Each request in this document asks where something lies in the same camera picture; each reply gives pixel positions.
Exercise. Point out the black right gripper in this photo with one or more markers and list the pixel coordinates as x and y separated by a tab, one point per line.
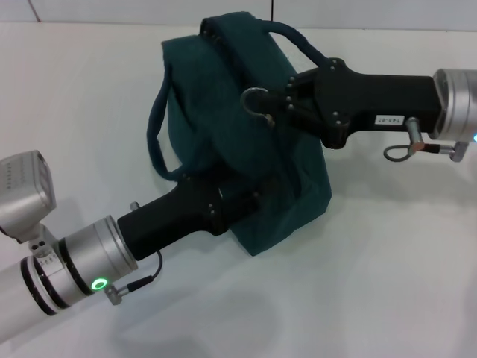
372	100

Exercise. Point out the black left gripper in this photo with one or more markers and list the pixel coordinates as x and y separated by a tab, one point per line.
167	220

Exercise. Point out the teal blue insulated bag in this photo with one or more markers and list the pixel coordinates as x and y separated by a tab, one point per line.
231	112

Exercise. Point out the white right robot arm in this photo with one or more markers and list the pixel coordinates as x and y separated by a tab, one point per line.
458	100

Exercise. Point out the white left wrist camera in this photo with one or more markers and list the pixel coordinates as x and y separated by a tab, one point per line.
26	194

